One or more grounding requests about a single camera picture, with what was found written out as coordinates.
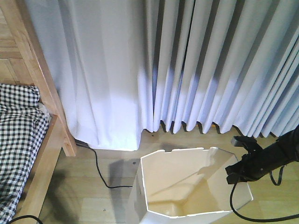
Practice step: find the black white checkered bedding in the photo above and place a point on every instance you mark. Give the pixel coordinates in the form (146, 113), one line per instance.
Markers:
(23, 127)

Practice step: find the wooden bed frame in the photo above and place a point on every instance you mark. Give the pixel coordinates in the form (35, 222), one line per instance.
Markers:
(22, 63)

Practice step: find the white curtain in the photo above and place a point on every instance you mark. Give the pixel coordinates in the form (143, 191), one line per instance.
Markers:
(124, 66)

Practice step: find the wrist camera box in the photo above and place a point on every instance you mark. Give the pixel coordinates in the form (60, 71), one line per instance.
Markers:
(240, 141)

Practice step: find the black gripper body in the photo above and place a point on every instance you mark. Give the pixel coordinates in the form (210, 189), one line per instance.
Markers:
(236, 173)

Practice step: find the white plastic trash bin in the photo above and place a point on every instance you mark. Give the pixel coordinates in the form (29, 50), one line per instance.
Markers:
(184, 186)

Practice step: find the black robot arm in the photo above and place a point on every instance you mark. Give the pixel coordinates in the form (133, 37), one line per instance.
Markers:
(260, 161)

